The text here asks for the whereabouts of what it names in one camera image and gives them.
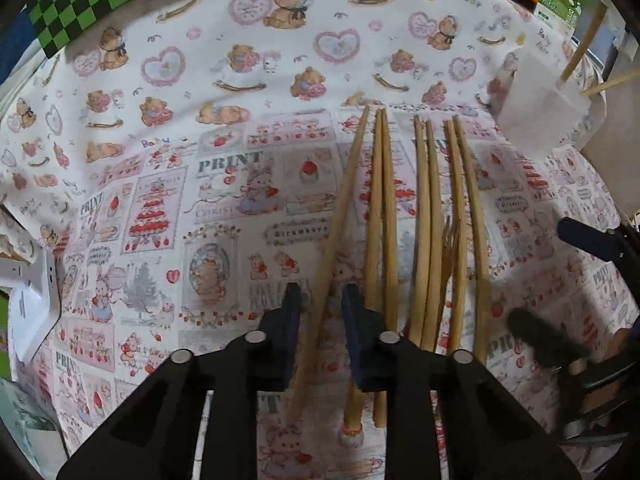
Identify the row of wooden chopsticks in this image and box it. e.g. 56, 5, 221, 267
342, 107, 493, 448

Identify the white bear-print cloth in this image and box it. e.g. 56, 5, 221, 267
0, 0, 621, 271

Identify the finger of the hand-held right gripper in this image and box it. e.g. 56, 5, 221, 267
507, 308, 591, 371
557, 217, 631, 263

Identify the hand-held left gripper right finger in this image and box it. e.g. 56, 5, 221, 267
341, 282, 583, 480

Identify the patterned bear print tablecloth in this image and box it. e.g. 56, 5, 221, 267
10, 107, 640, 480

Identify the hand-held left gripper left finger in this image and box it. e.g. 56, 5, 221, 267
57, 282, 303, 480

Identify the pale crumpled packaging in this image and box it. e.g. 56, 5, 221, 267
0, 377, 68, 461

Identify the white paper cup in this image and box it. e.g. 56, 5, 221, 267
497, 50, 593, 161

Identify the pale wooden chopstick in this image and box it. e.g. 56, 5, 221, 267
581, 69, 640, 97
560, 0, 608, 83
285, 105, 372, 418

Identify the white flat plastic device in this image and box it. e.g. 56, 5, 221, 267
0, 247, 62, 363

